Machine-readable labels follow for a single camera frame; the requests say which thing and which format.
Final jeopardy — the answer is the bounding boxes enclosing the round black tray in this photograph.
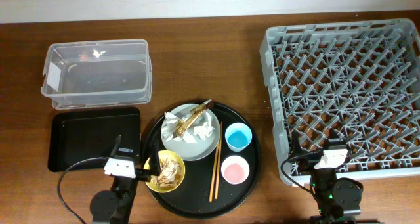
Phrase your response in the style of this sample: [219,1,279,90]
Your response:
[142,102,261,219]

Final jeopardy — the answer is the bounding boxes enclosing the grey plate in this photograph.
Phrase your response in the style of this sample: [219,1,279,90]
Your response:
[160,104,221,161]

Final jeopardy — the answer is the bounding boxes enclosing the large white tissue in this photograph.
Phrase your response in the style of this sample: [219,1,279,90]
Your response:
[161,112,197,144]

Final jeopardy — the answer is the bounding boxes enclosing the gold foil wrapper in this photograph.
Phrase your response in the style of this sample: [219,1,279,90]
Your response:
[173,99,214,138]

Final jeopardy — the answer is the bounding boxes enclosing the clear plastic bin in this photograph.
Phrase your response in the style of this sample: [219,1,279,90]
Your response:
[41,39,153,110]

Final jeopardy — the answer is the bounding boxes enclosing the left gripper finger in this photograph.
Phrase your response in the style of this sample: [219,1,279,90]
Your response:
[149,141,161,176]
[110,135,121,158]

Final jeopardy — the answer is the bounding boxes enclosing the pink cup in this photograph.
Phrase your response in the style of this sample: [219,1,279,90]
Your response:
[221,155,250,185]

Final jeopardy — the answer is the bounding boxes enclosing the food scraps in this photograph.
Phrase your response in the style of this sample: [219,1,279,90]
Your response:
[152,158,182,189]

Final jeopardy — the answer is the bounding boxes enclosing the small white tissue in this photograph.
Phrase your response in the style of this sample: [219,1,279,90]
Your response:
[193,112,214,141]

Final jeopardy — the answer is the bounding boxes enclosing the wooden chopstick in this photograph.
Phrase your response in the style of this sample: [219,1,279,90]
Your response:
[214,122,223,200]
[209,141,220,202]

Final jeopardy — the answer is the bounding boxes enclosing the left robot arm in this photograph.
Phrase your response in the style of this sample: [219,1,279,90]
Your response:
[90,136,161,224]

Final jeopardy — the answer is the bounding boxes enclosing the blue cup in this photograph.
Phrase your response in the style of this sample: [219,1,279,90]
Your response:
[224,122,253,152]

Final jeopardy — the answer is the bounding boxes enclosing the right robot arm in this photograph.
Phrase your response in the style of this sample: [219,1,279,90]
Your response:
[288,129,364,224]

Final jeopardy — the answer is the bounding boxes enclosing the grey dishwasher rack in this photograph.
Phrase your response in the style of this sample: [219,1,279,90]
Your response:
[260,18,419,185]

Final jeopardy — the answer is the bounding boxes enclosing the black rectangular tray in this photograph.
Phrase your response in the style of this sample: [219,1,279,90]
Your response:
[47,107,141,172]

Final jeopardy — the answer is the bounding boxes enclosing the right wooden chopstick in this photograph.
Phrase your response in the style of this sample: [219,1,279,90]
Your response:
[214,122,223,200]

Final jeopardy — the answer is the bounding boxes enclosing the left wooden chopstick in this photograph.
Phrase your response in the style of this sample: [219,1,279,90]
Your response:
[209,141,220,202]

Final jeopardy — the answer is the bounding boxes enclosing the yellow bowl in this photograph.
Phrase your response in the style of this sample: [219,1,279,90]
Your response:
[143,150,186,194]

